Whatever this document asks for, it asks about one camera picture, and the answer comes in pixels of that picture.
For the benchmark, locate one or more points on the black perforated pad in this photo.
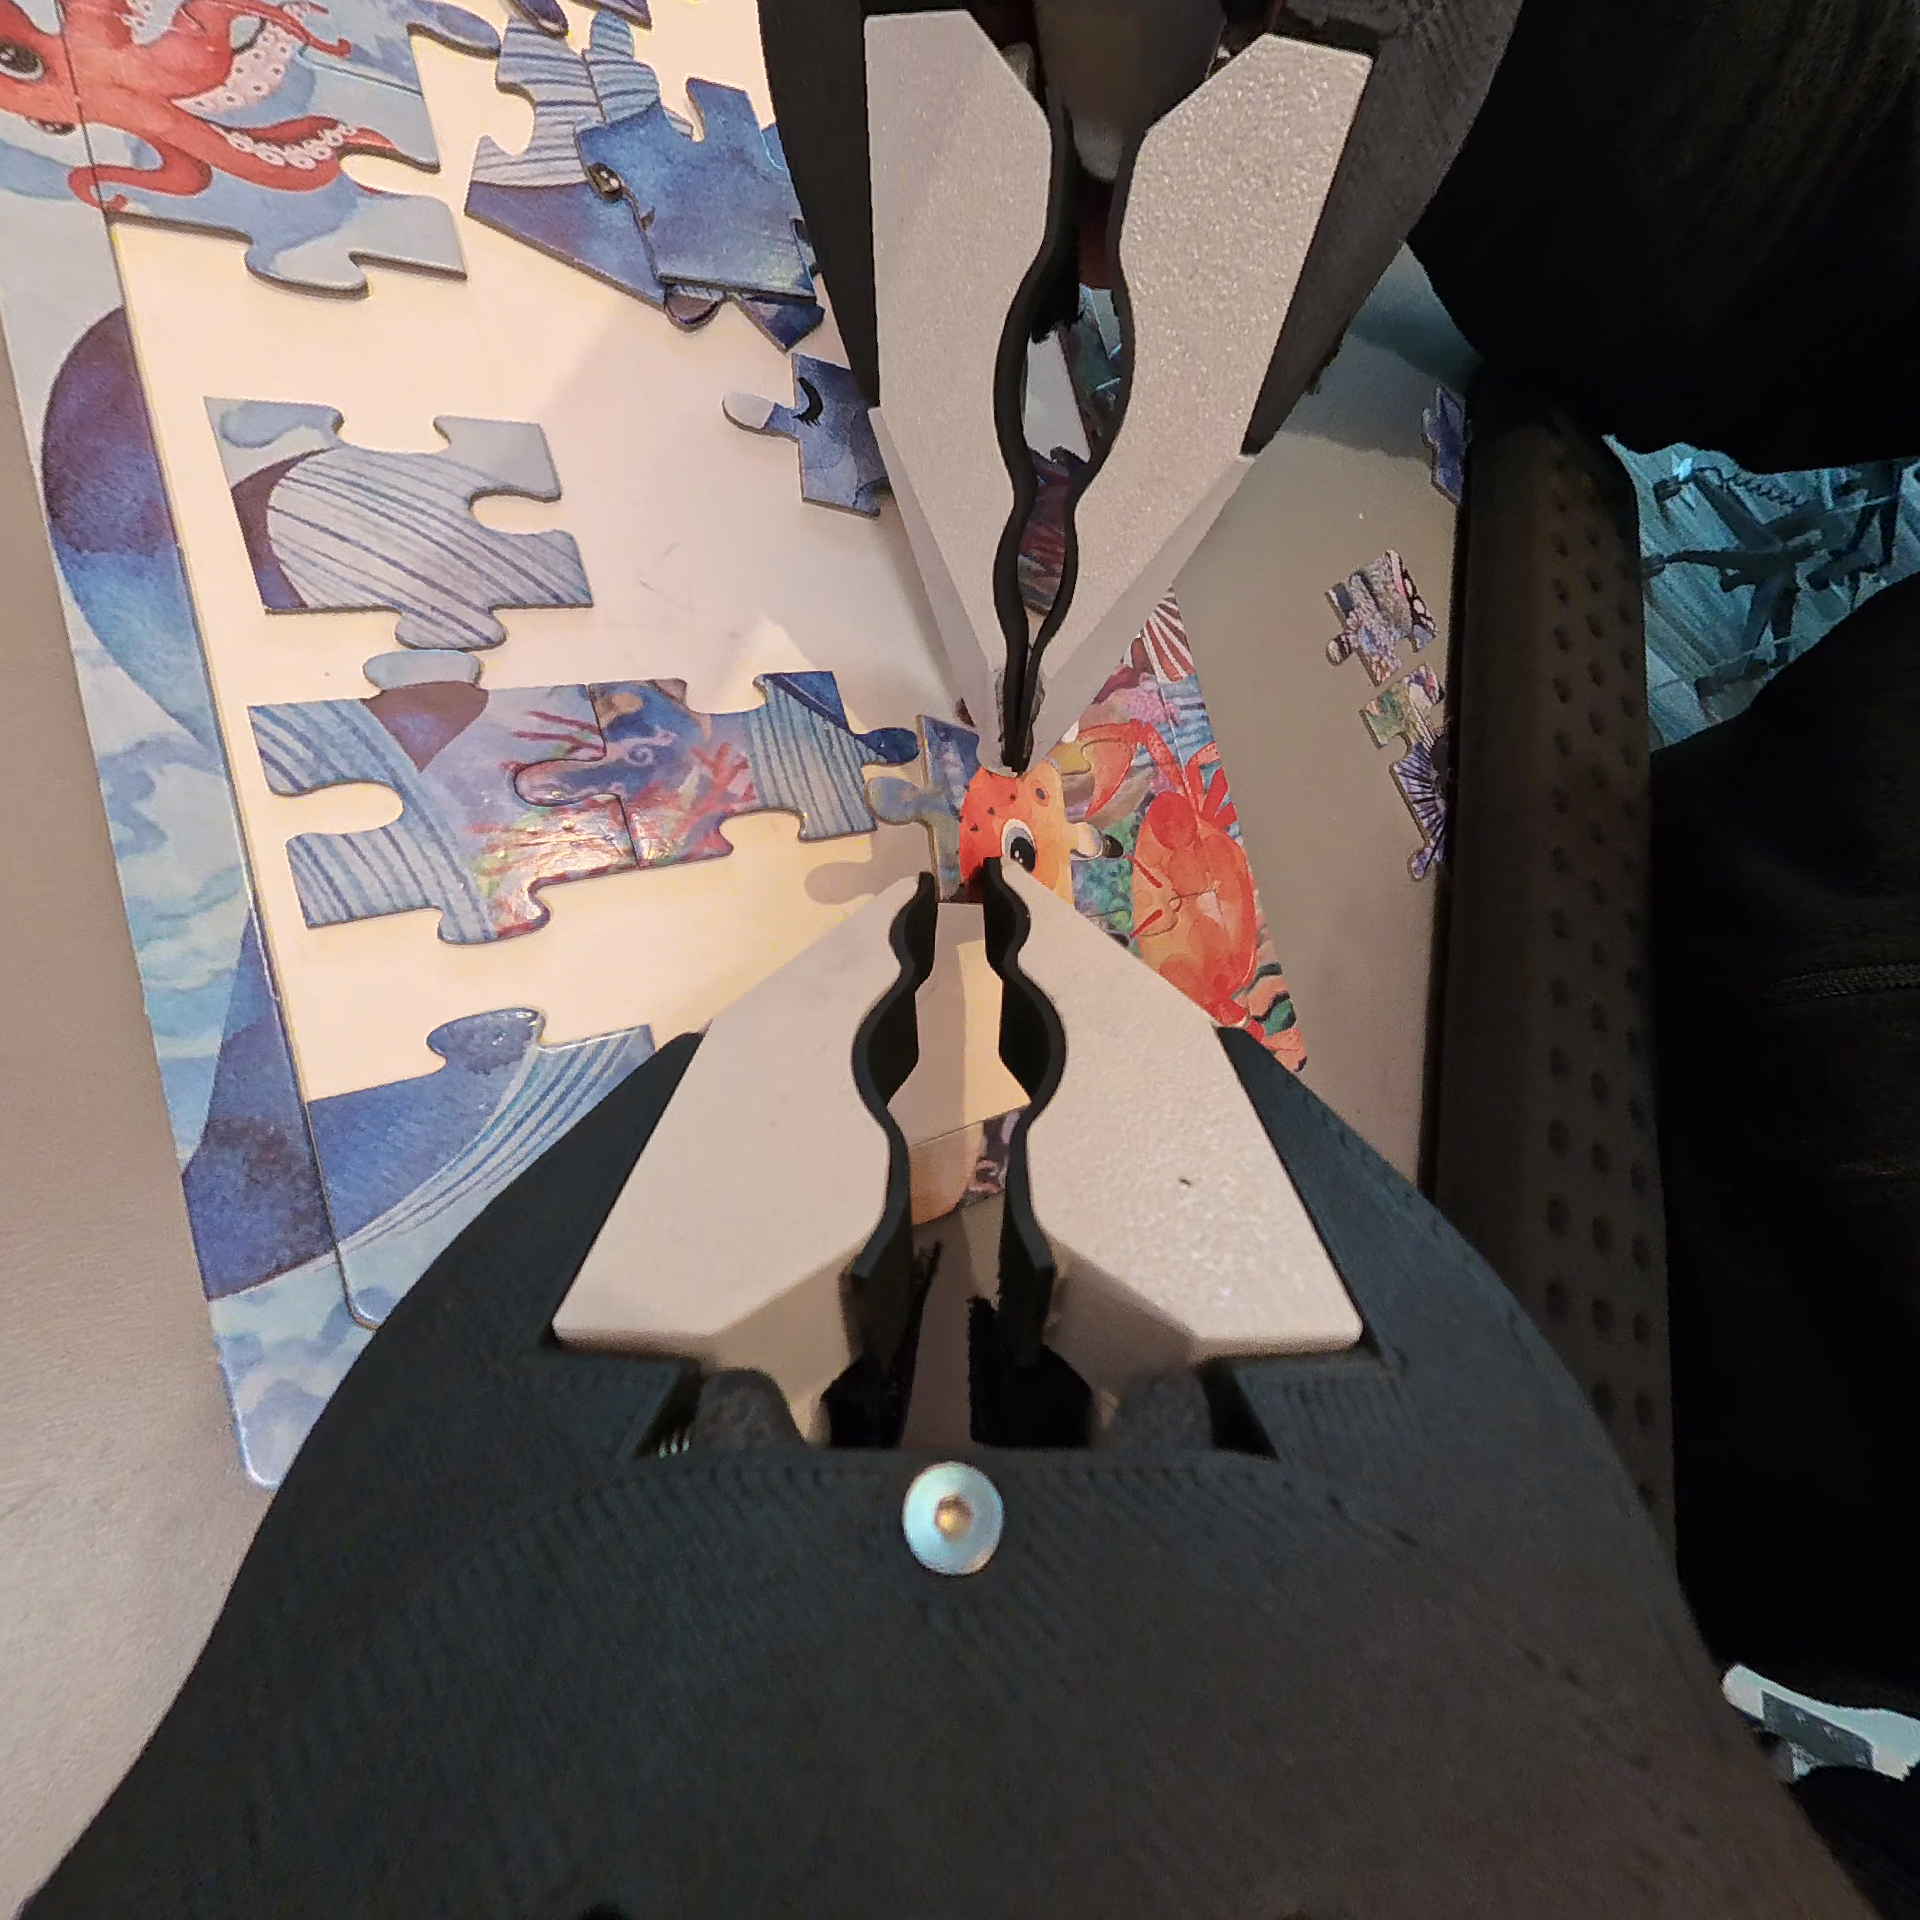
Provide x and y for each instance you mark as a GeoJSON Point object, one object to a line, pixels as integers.
{"type": "Point", "coordinates": [1546, 901]}

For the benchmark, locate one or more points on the blue whale eye puzzle piece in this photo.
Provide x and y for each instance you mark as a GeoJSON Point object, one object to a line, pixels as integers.
{"type": "Point", "coordinates": [705, 194]}

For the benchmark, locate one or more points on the person's black clothing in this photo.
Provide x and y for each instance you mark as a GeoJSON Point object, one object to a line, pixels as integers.
{"type": "Point", "coordinates": [1800, 1126]}

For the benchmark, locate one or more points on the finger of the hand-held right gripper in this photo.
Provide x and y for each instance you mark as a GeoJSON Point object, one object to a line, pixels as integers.
{"type": "Point", "coordinates": [931, 224]}
{"type": "Point", "coordinates": [1230, 271]}

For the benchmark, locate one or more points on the group of assembled puzzle pieces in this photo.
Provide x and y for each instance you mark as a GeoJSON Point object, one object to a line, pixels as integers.
{"type": "Point", "coordinates": [388, 525]}

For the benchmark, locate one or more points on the orange pufferfish puzzle piece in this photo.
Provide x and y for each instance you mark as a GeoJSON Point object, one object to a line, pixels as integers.
{"type": "Point", "coordinates": [1019, 825]}

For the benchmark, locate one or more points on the black chair base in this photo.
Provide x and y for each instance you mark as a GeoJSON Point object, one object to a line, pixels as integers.
{"type": "Point", "coordinates": [1756, 569]}

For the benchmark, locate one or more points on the whale eyelash puzzle piece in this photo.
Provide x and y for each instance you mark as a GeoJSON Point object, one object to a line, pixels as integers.
{"type": "Point", "coordinates": [832, 435]}

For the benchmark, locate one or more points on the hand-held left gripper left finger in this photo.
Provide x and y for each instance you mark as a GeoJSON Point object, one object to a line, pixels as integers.
{"type": "Point", "coordinates": [720, 1201]}

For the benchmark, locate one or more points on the dark blue whale puzzle piece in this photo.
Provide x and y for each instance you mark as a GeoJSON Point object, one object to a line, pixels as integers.
{"type": "Point", "coordinates": [555, 120]}

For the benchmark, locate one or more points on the ocean print puzzle board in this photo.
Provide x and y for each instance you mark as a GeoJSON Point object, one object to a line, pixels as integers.
{"type": "Point", "coordinates": [674, 525]}

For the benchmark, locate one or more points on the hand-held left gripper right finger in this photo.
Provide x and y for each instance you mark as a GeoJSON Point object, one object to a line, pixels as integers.
{"type": "Point", "coordinates": [1201, 1201]}

